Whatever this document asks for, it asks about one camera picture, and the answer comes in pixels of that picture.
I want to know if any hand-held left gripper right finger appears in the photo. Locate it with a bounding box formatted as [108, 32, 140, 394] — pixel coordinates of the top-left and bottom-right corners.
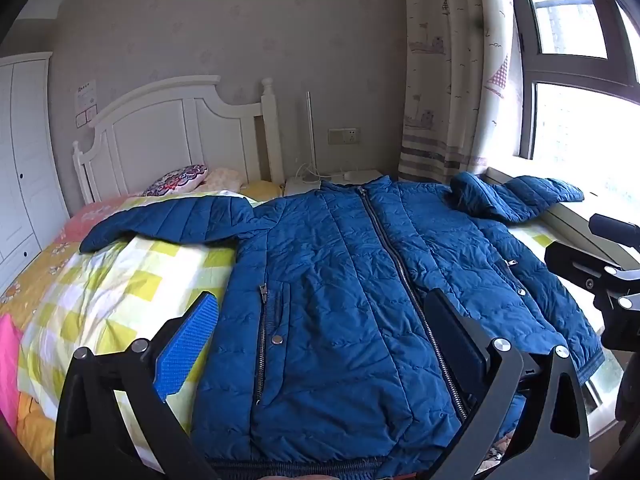
[422, 288, 593, 480]

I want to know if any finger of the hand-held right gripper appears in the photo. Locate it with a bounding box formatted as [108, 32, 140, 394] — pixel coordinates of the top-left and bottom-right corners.
[544, 241, 640, 313]
[589, 214, 640, 248]

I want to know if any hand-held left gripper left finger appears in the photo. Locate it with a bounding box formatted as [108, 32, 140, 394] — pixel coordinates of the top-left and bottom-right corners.
[54, 291, 221, 480]

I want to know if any blue quilted jacket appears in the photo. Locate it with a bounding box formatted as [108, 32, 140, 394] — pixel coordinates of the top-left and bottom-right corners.
[80, 171, 606, 480]

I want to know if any cream windowsill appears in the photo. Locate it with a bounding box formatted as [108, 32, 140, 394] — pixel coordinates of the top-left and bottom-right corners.
[485, 166, 640, 266]

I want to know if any yellow checked bedsheet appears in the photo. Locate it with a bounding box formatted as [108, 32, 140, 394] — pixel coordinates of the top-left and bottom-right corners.
[0, 187, 601, 478]

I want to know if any pink orange floral blanket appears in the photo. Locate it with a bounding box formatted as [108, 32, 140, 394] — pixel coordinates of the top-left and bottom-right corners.
[0, 195, 148, 476]

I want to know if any purple patterned pillow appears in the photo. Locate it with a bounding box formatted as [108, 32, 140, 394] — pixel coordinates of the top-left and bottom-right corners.
[141, 162, 210, 197]

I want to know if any pale pink pillow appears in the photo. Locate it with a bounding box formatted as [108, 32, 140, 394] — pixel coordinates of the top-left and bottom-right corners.
[200, 167, 246, 193]

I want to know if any yellow pillow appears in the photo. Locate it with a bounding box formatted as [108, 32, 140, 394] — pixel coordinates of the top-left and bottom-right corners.
[240, 180, 282, 204]

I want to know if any white nightstand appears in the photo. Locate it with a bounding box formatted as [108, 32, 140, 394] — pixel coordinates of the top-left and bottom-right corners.
[282, 169, 386, 198]

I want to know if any white wooden headboard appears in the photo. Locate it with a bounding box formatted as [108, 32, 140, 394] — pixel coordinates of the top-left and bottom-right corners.
[71, 76, 278, 206]

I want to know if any printed curtain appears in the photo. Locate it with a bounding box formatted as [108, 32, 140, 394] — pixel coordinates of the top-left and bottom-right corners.
[397, 0, 526, 186]

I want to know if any white wardrobe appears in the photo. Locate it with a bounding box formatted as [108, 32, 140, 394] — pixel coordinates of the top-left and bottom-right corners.
[0, 51, 71, 301]

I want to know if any white desk lamp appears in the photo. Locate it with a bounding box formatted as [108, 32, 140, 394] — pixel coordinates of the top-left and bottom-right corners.
[295, 91, 326, 183]

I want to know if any dark window frame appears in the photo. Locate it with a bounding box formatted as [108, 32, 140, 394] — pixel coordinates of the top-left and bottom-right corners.
[510, 0, 640, 201]

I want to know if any white wall notice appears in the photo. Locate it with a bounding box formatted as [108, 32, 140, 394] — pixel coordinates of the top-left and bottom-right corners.
[75, 79, 98, 110]

